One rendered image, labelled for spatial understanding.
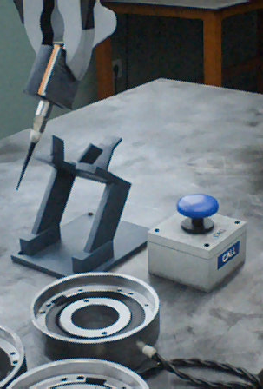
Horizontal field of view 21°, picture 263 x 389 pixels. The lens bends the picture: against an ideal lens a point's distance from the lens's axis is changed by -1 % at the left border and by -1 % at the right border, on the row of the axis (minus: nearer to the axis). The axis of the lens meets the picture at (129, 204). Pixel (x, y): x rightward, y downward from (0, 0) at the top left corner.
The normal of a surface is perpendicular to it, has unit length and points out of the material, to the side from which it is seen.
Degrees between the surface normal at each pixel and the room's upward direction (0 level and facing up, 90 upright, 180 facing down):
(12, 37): 90
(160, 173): 0
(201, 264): 90
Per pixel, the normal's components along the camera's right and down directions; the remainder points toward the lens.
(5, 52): 0.79, 0.22
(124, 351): 0.46, 0.35
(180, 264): -0.61, 0.35
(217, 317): -0.04, -0.91
